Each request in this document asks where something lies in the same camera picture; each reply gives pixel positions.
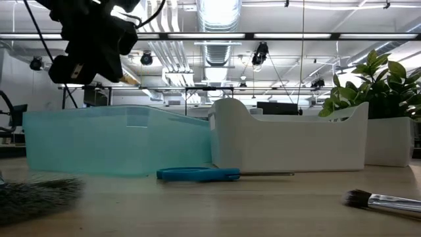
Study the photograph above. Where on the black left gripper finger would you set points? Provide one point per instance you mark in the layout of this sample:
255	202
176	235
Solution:
62	70
110	67

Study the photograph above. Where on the thin black brush silver ferrule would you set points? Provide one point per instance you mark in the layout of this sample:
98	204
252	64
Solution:
385	201

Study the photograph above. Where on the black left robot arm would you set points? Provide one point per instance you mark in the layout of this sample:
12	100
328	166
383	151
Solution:
65	8

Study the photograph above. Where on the black background box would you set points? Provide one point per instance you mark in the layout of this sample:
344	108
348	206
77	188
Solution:
95	97

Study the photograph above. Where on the green translucent plastic bin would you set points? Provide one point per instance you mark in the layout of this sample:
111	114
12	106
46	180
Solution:
115	141

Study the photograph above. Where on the black computer monitor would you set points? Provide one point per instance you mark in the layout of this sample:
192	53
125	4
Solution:
278	108

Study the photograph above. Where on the white plastic bin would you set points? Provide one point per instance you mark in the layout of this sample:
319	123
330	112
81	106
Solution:
289	145

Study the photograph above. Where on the black overhead crossbar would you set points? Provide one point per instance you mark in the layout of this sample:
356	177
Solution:
335	36

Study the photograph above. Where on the green plant white pot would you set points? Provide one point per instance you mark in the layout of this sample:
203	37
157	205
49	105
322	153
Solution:
388	141

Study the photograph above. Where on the black hanging camera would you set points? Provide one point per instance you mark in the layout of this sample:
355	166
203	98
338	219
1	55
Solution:
146	58
317	83
36	63
260	52

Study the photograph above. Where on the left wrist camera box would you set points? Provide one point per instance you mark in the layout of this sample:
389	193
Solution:
128	37

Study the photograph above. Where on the black background table frame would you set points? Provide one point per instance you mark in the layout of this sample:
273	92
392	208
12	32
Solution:
210	88

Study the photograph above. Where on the silver ventilation duct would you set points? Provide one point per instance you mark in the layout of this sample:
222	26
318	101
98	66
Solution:
218	19

